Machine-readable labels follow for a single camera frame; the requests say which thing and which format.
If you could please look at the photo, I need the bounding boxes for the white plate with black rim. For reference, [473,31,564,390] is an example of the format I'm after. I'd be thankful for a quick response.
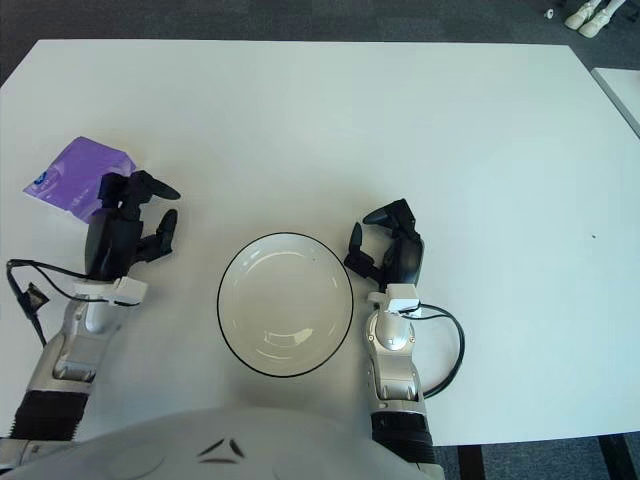
[216,231,355,379]

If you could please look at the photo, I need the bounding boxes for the purple tissue paper pack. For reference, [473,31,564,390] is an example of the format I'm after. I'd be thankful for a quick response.
[22,135,139,224]

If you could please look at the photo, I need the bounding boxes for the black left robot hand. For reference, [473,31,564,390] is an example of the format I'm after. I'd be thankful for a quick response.
[82,169,181,279]

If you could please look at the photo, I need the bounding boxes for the grey robot torso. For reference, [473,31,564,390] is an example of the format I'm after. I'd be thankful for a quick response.
[0,404,446,480]

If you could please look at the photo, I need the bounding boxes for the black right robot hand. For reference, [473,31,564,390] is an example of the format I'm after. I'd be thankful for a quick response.
[343,198,426,291]

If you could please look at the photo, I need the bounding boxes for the white side table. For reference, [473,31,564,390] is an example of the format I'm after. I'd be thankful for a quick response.
[591,67,640,141]

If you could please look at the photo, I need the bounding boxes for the black table leg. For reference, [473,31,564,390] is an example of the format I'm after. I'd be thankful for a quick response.
[597,433,640,480]
[457,443,485,480]

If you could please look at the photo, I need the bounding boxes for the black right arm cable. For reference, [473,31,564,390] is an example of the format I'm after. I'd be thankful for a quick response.
[402,303,467,400]

